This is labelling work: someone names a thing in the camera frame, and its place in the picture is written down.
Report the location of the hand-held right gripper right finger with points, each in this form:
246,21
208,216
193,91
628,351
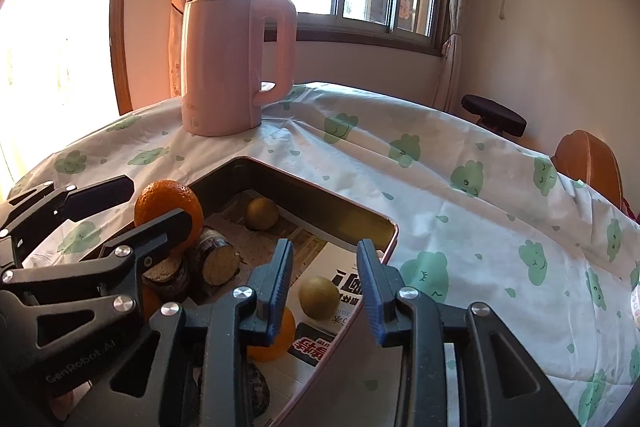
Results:
369,292

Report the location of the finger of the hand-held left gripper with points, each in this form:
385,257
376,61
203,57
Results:
100,192
165,227

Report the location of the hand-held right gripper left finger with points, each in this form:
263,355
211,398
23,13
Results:
280,292

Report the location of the bumpy mandarin orange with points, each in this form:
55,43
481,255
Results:
160,199

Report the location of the small brown round fruit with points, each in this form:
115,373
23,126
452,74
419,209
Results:
318,298
261,213

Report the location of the pink rectangular tin box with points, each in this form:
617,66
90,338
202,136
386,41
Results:
320,209

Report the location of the person's left hand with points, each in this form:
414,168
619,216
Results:
70,404

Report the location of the printed paper sheet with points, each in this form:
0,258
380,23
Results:
330,257

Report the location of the wooden framed glass door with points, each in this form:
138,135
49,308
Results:
120,32

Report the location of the white tablecloth green clouds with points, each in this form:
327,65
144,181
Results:
400,127

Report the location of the pink electric kettle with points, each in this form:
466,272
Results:
220,67

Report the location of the black round stool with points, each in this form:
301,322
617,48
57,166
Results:
492,112

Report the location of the brown leather armchair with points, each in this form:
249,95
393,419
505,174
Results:
590,162

